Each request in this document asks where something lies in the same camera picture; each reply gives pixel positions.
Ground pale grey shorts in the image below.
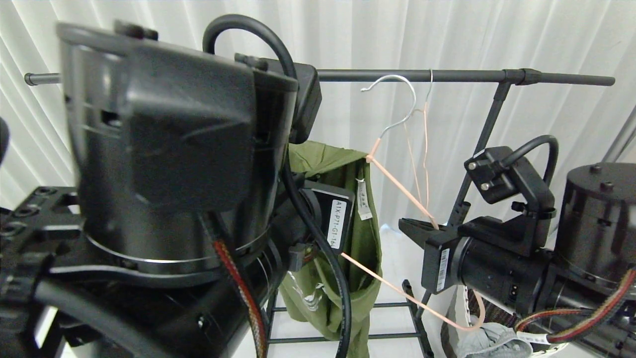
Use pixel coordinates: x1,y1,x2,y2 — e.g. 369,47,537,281
455,322,535,358

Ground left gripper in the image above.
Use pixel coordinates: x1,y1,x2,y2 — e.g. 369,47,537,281
286,180,356,272

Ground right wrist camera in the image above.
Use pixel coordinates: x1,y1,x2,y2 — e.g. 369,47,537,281
464,146,557,244

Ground white curtain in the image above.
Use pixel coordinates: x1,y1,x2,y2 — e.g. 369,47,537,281
0,0,636,232

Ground black clothes rack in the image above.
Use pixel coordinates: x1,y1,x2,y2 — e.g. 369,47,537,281
24,68,616,358

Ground black cable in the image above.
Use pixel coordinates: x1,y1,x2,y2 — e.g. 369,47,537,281
502,135,559,187
202,14,352,358

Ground pink clothes hanger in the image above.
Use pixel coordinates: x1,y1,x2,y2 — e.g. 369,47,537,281
403,70,434,209
341,75,486,332

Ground white laundry basket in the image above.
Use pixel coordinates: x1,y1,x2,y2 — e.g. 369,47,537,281
440,284,569,358

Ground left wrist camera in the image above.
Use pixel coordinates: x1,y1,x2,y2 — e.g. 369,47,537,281
235,52,322,145

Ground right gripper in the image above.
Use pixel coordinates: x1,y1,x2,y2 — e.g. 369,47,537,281
398,217,554,316

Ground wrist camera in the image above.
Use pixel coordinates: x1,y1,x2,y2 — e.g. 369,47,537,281
235,52,322,145
464,146,557,244

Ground green long-sleeved shirt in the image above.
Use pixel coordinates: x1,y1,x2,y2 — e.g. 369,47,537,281
278,141,383,358

